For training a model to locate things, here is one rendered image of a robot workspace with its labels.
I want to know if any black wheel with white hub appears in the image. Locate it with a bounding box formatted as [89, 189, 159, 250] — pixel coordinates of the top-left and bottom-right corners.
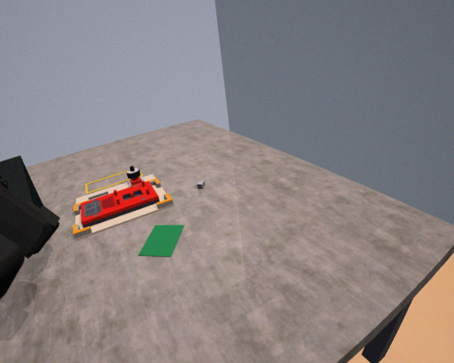
[126, 168, 141, 179]

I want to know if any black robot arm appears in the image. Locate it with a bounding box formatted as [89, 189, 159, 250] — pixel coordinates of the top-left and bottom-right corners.
[0, 179, 60, 299]

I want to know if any green flat rectangular mat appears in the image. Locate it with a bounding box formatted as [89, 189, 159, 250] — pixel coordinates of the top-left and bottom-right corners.
[139, 225, 185, 257]

